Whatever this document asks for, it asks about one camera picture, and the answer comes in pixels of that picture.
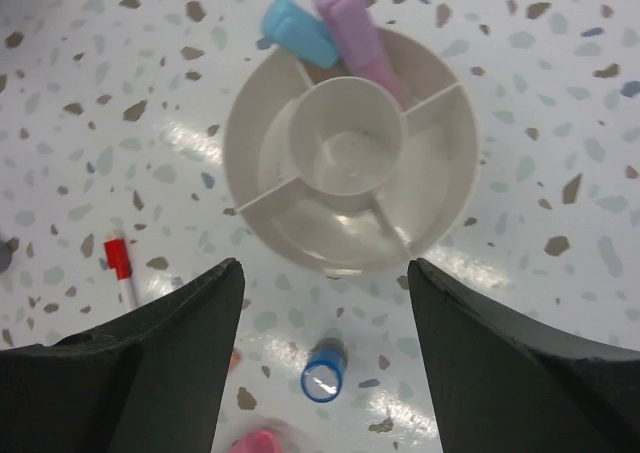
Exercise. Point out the pink purple highlighter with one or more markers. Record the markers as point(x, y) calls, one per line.
point(360, 44)

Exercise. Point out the round white divided organizer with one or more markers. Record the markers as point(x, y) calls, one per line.
point(332, 174)

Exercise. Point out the small grey round cap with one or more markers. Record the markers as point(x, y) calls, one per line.
point(6, 256)

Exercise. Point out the blue cylindrical stamp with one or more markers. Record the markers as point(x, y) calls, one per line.
point(322, 377)

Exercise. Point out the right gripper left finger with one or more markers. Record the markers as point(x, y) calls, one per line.
point(151, 380)

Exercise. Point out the red cap white pen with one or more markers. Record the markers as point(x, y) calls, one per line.
point(117, 258)

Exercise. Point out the blue cap highlighter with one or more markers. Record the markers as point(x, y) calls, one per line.
point(292, 28)

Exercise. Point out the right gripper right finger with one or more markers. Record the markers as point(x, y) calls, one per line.
point(501, 381)

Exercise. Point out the pink cap clear tube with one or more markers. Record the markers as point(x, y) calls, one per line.
point(272, 436)

